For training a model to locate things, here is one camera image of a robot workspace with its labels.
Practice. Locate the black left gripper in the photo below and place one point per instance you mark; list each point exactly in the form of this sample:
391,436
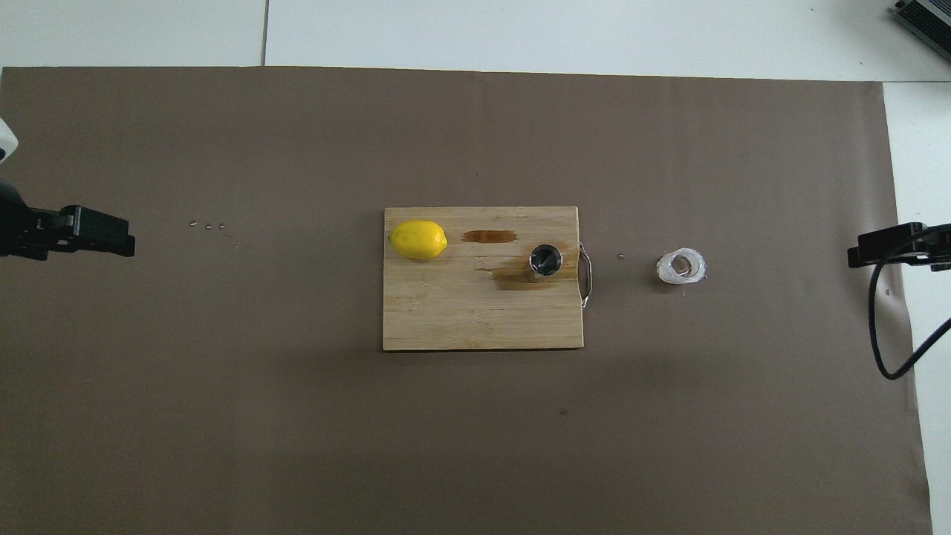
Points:
13,223

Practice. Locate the small clear faceted glass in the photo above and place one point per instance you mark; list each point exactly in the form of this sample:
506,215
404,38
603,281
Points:
663,271

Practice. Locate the steel double jigger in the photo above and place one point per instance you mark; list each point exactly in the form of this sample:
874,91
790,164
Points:
546,260

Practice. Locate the grey ribbed metal device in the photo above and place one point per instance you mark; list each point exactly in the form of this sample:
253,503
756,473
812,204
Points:
929,15

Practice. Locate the brown paper table mat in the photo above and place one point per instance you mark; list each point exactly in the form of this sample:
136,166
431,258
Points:
297,416

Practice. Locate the yellow lemon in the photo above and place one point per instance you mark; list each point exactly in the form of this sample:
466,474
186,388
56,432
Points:
417,239

